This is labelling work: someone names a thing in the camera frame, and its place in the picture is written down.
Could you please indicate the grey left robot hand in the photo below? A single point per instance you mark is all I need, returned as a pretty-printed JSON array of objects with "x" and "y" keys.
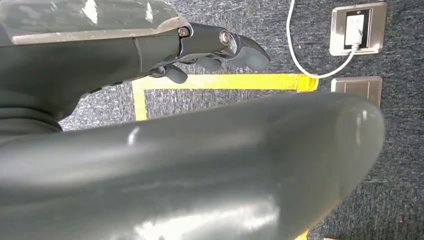
[{"x": 82, "y": 49}]

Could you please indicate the short yellow floor tape strip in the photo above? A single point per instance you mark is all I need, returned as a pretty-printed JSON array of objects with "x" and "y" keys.
[{"x": 140, "y": 106}]

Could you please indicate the ribbed grey left arm sleeve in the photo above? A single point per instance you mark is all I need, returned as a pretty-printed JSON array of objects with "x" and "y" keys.
[{"x": 23, "y": 124}]

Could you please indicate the long yellow floor tape strip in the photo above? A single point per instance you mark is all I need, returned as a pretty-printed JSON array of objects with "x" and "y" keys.
[{"x": 232, "y": 81}]

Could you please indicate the smooth grey robot body shell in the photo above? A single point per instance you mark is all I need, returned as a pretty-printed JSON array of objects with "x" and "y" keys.
[{"x": 198, "y": 165}]

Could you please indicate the white power plug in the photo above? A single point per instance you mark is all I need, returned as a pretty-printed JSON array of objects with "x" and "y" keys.
[{"x": 353, "y": 30}]

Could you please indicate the closed steel floor socket cover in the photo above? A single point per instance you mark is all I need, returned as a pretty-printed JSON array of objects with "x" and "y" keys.
[{"x": 357, "y": 87}]

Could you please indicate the steel floor socket box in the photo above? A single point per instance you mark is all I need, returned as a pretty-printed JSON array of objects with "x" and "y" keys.
[{"x": 377, "y": 30}]

